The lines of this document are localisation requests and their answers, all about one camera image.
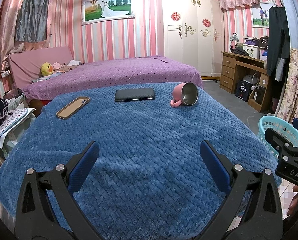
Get white fan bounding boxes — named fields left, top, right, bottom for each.
left=241, top=73, right=258, bottom=84

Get yellow duck plush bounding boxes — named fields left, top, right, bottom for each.
left=40, top=62, right=54, bottom=77

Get floral curtain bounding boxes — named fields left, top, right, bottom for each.
left=276, top=49, right=298, bottom=124

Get light blue plastic basket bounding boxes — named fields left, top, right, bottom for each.
left=258, top=116, right=298, bottom=159

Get grey curtain cloth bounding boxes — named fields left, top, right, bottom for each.
left=14, top=0, right=51, bottom=43

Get desk lamp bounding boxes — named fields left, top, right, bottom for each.
left=229, top=33, right=239, bottom=53

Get pink mug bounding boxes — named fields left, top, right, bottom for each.
left=170, top=82, right=199, bottom=108

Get small framed couple photo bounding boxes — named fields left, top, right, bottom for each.
left=251, top=1, right=274, bottom=28

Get pink shiny curtain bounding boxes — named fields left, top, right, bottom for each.
left=0, top=0, right=54, bottom=70

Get framed wedding photo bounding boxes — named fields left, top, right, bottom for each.
left=81, top=0, right=135, bottom=26

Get bed with purple bedspread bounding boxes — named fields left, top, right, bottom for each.
left=22, top=56, right=204, bottom=103

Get pink covered headboard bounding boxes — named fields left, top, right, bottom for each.
left=7, top=46, right=74, bottom=90

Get white storage box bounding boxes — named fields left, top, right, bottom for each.
left=243, top=44, right=261, bottom=59

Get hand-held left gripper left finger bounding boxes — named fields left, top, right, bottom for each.
left=14, top=141, right=100, bottom=240

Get person's right hand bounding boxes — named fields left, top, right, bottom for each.
left=288, top=185, right=298, bottom=217

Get dark hanging garment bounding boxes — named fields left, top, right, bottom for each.
left=266, top=5, right=291, bottom=82

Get wooden desk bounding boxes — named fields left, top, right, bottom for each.
left=220, top=51, right=272, bottom=113

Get white wardrobe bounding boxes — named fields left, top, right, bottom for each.
left=156, top=0, right=224, bottom=78

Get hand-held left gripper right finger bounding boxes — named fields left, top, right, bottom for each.
left=196, top=140, right=283, bottom=240

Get tan phone case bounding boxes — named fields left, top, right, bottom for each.
left=56, top=96, right=91, bottom=120

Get blue plush blanket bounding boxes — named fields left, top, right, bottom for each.
left=0, top=82, right=283, bottom=240

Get black wallet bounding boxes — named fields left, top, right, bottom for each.
left=114, top=88, right=156, bottom=102

